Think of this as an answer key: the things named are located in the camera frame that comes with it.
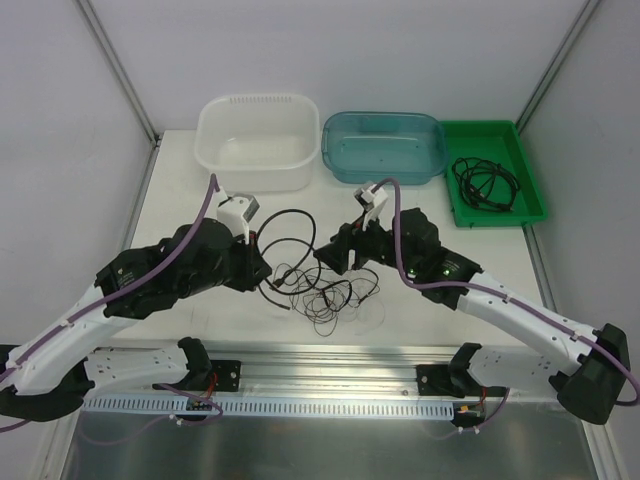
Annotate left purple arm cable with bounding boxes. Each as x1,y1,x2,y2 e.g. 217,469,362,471
0,172,224,434

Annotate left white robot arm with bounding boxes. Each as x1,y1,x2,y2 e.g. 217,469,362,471
1,219,271,422

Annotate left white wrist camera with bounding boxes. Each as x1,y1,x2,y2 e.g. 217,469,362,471
216,193,260,244

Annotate aluminium frame post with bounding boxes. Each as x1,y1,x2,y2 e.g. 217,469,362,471
515,0,602,134
73,0,161,146

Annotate white plastic tub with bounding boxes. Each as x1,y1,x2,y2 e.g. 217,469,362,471
193,93,321,193

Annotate thin brown white wire tangle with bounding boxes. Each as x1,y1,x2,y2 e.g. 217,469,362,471
287,264,387,337

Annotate white slotted cable duct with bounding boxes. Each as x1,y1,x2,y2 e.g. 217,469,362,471
83,394,454,421

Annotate green plastic tray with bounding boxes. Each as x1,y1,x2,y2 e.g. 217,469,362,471
442,120,548,228

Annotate left aluminium frame post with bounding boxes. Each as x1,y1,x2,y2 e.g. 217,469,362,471
73,0,161,146

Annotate black USB cable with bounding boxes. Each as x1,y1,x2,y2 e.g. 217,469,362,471
457,164,516,214
451,155,522,214

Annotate aluminium mounting rail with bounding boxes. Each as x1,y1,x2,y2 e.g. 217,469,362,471
59,339,574,404

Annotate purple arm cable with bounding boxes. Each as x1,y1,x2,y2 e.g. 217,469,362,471
372,177,640,406
0,172,224,434

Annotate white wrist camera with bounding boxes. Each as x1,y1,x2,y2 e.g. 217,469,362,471
354,182,388,231
216,193,260,244

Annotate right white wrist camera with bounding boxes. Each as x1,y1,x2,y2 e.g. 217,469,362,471
354,182,388,231

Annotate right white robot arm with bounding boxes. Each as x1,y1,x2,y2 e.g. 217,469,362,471
314,208,630,425

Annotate right aluminium frame post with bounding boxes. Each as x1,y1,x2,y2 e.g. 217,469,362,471
515,0,602,134

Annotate teal transparent plastic container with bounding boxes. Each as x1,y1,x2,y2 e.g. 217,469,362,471
321,111,450,185

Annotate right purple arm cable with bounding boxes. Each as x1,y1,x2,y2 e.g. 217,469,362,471
372,177,640,406

